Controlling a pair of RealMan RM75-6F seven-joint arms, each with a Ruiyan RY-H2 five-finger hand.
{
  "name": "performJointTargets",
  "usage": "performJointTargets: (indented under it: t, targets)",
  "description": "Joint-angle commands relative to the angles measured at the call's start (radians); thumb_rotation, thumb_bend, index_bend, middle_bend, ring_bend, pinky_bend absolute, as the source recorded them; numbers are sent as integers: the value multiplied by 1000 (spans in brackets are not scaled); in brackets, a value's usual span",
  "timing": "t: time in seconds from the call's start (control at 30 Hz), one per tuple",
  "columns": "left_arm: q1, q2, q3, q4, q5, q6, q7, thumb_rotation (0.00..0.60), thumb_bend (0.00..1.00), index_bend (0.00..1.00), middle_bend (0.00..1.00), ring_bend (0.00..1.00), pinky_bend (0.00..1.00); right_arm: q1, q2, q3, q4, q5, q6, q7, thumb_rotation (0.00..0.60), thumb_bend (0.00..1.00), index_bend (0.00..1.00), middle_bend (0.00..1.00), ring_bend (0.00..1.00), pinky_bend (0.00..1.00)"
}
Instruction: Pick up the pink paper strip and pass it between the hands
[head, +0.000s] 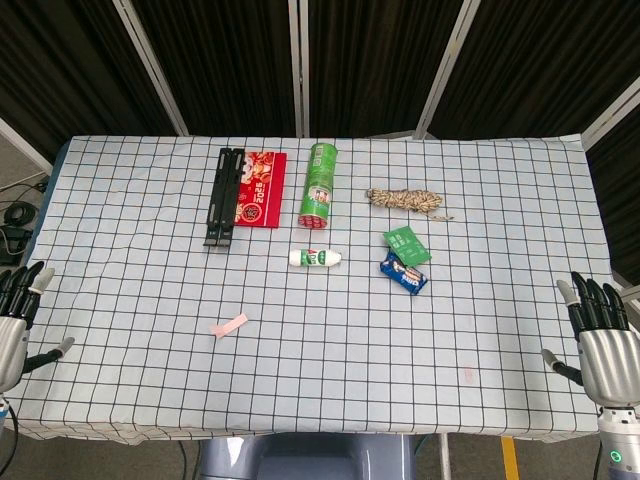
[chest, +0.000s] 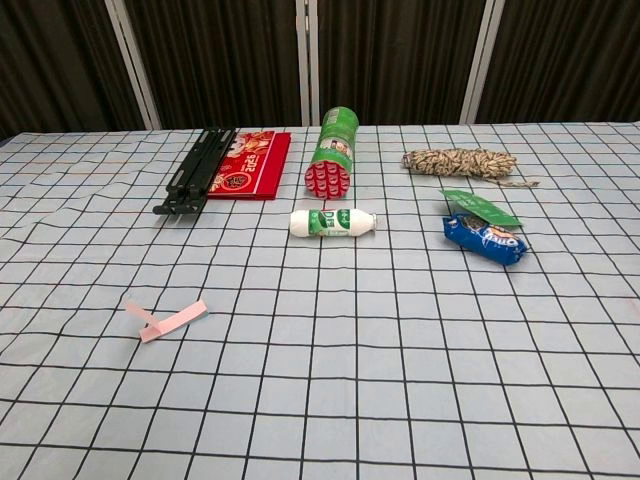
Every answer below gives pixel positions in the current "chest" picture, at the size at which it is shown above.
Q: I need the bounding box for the pink paper strip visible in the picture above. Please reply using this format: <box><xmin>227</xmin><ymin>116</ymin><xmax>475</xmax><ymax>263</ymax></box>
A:
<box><xmin>138</xmin><ymin>300</ymin><xmax>209</xmax><ymax>344</ymax></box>

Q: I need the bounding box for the white bottle green label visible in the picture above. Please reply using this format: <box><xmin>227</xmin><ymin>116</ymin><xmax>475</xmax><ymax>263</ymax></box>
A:
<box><xmin>289</xmin><ymin>208</ymin><xmax>378</xmax><ymax>239</ymax></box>

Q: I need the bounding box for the green chip can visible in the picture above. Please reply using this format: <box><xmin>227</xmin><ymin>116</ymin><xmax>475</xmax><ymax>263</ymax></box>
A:
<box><xmin>304</xmin><ymin>105</ymin><xmax>361</xmax><ymax>201</ymax></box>

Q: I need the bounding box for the red envelope pack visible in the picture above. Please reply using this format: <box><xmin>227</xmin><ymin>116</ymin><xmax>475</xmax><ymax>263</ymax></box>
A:
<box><xmin>206</xmin><ymin>130</ymin><xmax>292</xmax><ymax>202</ymax></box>

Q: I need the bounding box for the blue checkered tablecloth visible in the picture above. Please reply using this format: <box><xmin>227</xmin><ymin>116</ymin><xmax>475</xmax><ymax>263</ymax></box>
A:
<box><xmin>0</xmin><ymin>119</ymin><xmax>640</xmax><ymax>480</ymax></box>

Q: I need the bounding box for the black folding stand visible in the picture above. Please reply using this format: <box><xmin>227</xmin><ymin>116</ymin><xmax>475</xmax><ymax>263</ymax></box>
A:
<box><xmin>152</xmin><ymin>127</ymin><xmax>237</xmax><ymax>218</ymax></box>

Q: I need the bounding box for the blue cookie pack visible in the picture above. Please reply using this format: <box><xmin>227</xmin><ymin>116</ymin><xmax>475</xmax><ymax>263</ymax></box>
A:
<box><xmin>442</xmin><ymin>212</ymin><xmax>531</xmax><ymax>269</ymax></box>

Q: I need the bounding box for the green paper card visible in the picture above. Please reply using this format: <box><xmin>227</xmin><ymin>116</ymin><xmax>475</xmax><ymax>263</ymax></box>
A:
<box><xmin>438</xmin><ymin>188</ymin><xmax>524</xmax><ymax>229</ymax></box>

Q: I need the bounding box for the braided rope bundle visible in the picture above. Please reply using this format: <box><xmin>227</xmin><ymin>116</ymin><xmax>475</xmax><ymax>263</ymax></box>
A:
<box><xmin>400</xmin><ymin>147</ymin><xmax>542</xmax><ymax>189</ymax></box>

